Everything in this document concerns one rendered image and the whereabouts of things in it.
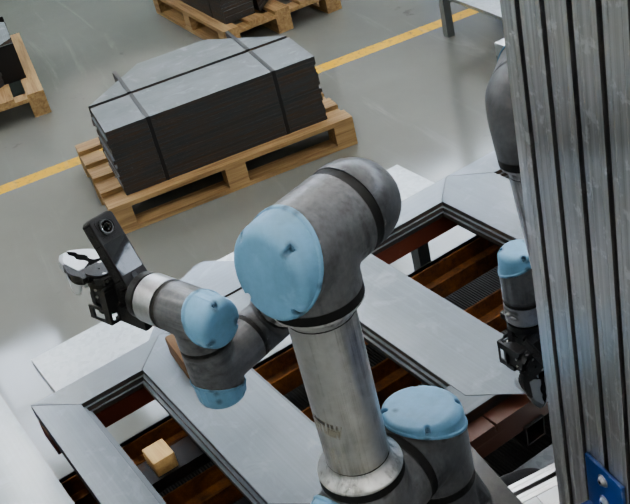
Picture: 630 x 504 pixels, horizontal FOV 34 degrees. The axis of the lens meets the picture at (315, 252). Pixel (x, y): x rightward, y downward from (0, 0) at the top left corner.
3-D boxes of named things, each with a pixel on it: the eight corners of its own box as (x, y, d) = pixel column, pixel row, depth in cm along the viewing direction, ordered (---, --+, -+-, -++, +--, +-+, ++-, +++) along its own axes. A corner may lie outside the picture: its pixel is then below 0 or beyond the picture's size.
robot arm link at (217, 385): (274, 374, 156) (257, 317, 150) (223, 421, 149) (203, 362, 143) (238, 359, 161) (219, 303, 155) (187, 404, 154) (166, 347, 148)
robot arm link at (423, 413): (491, 457, 152) (479, 388, 145) (439, 519, 145) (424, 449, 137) (424, 430, 160) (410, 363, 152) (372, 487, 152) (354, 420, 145)
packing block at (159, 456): (146, 463, 221) (141, 449, 219) (166, 450, 223) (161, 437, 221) (158, 477, 216) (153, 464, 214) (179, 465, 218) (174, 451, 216)
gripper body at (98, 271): (86, 316, 159) (136, 338, 152) (74, 267, 155) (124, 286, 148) (125, 294, 164) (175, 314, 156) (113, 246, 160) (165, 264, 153)
